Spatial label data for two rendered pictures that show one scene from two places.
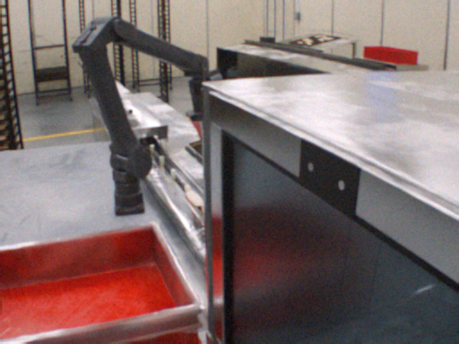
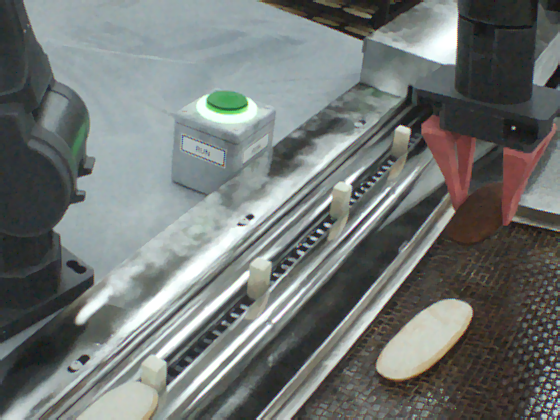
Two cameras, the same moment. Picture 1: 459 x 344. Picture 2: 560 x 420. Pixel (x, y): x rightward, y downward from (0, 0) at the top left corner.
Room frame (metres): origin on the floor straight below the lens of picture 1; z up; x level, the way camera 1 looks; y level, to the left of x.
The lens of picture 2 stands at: (0.94, -0.26, 1.28)
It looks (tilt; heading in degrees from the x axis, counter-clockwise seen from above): 33 degrees down; 48
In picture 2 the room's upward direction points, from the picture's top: 8 degrees clockwise
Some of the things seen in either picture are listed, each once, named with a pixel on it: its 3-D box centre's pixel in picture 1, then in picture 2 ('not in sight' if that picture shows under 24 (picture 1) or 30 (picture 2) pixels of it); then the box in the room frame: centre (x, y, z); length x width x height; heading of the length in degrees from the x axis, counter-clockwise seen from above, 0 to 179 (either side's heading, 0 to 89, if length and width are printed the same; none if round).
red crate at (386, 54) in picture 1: (390, 54); not in sight; (4.52, -1.81, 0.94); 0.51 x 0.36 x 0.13; 27
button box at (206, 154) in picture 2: not in sight; (223, 160); (1.40, 0.34, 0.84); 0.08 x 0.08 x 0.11; 23
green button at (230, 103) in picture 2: not in sight; (226, 106); (1.39, 0.34, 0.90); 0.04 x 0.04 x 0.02
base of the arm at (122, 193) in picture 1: (127, 193); (10, 252); (1.14, 0.28, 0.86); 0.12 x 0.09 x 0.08; 13
